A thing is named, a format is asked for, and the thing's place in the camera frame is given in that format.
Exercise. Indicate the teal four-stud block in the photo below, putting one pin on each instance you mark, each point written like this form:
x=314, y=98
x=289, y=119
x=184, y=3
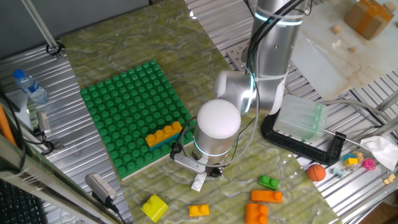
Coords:
x=161, y=145

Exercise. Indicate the light blue toy piece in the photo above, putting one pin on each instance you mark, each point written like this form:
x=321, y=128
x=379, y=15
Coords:
x=337, y=172

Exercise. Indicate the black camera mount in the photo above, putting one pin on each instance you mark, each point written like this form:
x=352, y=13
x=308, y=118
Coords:
x=109, y=203

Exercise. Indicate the green marble pattern mat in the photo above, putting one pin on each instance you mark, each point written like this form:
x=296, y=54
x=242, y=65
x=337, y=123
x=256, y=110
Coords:
x=155, y=40

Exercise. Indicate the black pole clamp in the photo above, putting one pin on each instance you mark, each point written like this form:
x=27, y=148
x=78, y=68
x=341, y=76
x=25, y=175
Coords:
x=55, y=49

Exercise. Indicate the white crumpled tissue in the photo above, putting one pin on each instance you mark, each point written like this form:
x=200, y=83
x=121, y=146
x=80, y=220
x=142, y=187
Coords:
x=381, y=151

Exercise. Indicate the small yellow toy block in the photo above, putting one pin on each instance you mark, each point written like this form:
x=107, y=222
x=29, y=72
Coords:
x=350, y=161

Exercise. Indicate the small pink toy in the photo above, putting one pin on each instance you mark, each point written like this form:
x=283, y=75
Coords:
x=369, y=164

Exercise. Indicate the small teal toy block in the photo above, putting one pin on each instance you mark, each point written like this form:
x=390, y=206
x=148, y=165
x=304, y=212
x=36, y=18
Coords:
x=348, y=155

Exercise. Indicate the translucent plastic box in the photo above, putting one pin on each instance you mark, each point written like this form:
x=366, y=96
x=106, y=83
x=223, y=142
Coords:
x=300, y=118

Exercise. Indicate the small white scrap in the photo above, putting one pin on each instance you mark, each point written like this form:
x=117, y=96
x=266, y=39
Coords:
x=336, y=44

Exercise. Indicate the metal camera bracket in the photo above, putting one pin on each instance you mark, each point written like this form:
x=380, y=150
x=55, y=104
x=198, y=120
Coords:
x=57, y=145

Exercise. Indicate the lime square block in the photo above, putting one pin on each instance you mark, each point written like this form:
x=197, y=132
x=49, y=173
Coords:
x=154, y=208

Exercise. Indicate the small toy basketball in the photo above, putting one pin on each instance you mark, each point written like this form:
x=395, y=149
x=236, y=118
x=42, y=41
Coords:
x=316, y=173

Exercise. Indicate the small wooden block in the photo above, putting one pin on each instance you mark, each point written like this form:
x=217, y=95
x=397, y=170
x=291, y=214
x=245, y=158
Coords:
x=389, y=179

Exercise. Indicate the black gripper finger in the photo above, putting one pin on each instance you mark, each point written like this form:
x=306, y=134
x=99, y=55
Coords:
x=220, y=174
x=212, y=175

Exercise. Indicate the black C-clamp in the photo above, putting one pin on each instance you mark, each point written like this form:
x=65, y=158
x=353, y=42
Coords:
x=295, y=146

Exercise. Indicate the metal camera pole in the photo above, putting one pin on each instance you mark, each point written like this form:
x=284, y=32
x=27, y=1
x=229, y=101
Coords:
x=38, y=21

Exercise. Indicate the silver exterior camera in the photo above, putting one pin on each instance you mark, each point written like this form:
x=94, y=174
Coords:
x=101, y=186
x=43, y=123

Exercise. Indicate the black keyboard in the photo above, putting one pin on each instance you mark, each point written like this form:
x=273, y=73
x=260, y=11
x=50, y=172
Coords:
x=18, y=205

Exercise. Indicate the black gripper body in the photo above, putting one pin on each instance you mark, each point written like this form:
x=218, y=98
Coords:
x=214, y=168

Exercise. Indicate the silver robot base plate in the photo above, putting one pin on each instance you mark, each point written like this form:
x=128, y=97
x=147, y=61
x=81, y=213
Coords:
x=236, y=54

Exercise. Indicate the orange square block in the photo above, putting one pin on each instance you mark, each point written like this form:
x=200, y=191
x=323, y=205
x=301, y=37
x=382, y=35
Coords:
x=255, y=214

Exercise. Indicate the clear water bottle blue cap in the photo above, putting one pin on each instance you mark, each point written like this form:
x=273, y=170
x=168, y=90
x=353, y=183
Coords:
x=32, y=90

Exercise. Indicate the yellow-orange two-stud block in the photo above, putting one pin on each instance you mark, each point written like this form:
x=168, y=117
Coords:
x=199, y=211

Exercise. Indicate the orange long sloped block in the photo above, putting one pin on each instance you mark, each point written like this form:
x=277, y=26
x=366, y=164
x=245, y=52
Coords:
x=265, y=197

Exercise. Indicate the aluminium frame rail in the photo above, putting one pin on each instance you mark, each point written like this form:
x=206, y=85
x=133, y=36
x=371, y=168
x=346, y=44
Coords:
x=46, y=186

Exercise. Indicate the small wooden cube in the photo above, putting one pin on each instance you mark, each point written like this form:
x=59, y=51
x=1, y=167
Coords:
x=390, y=7
x=352, y=49
x=337, y=30

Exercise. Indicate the green studded baseplate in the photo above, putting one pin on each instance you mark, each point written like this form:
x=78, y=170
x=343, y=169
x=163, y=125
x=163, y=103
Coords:
x=124, y=109

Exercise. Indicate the green two-stud block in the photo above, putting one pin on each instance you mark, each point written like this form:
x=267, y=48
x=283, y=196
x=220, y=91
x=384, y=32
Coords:
x=269, y=183

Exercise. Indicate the small tan toy block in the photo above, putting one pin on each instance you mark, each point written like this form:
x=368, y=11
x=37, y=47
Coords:
x=359, y=155

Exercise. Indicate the cardboard box orange tape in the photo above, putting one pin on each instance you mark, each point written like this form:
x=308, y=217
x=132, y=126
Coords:
x=367, y=20

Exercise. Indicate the white four-stud block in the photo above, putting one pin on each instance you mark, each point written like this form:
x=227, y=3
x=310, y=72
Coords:
x=198, y=183

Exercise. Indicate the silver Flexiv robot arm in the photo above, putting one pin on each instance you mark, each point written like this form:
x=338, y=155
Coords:
x=273, y=46

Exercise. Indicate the white marble pattern mat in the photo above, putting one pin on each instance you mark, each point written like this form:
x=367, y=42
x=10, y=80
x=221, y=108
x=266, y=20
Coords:
x=342, y=68

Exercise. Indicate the yellow-orange four-stud block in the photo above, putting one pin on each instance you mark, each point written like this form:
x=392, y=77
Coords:
x=161, y=135

